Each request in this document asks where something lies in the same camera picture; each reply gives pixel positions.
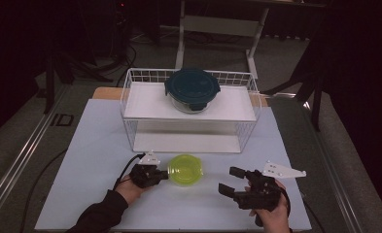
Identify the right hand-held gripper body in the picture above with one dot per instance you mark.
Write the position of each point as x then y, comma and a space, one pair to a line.
260, 194

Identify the glass container with blue lid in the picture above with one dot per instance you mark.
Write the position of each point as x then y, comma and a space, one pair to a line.
191, 85

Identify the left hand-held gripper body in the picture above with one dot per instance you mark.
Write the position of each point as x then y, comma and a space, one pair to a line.
145, 176

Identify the person's left hand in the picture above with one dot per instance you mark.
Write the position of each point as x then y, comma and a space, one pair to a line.
128, 191

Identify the green plastic bowl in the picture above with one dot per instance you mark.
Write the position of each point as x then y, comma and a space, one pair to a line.
185, 170

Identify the metal floor rail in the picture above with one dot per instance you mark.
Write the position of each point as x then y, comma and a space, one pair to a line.
23, 152
337, 181

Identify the person's right hand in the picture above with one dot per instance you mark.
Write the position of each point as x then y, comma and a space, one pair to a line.
276, 220

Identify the wooden board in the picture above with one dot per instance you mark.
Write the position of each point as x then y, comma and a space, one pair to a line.
107, 93

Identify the white table frame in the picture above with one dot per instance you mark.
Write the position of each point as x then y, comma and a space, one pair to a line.
221, 26

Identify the black stand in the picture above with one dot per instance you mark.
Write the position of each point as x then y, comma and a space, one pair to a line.
315, 106
49, 90

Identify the black square floor plate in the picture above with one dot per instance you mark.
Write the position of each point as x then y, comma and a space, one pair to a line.
54, 119

